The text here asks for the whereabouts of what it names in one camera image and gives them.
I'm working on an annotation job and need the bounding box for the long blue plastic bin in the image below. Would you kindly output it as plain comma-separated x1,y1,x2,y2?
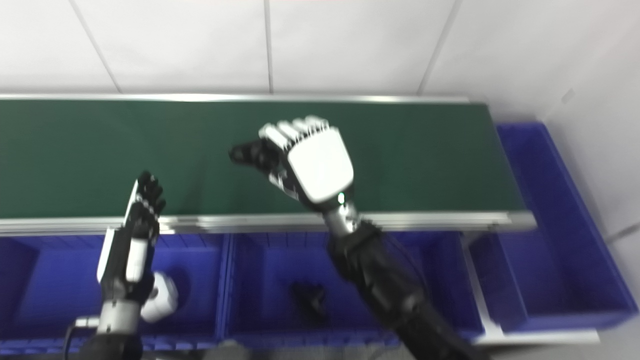
470,122,640,334

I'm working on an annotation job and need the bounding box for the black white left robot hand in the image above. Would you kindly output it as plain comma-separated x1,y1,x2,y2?
96,171,167,301

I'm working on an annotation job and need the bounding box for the white plastic part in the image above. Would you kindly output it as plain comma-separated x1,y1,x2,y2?
140,271,179,324

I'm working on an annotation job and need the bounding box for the black T-shaped plastic part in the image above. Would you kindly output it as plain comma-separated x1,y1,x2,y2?
291,282,329,322

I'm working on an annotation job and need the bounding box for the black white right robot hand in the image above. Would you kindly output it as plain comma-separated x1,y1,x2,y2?
257,116,356,213

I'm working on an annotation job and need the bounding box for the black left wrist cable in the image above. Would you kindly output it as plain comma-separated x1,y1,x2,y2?
63,319,101,360

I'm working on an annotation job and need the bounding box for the black flanged plastic part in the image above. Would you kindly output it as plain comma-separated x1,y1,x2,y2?
229,139,282,177

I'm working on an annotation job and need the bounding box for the wide blue plastic bin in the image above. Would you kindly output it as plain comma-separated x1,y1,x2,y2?
217,231,487,349
0,232,231,352

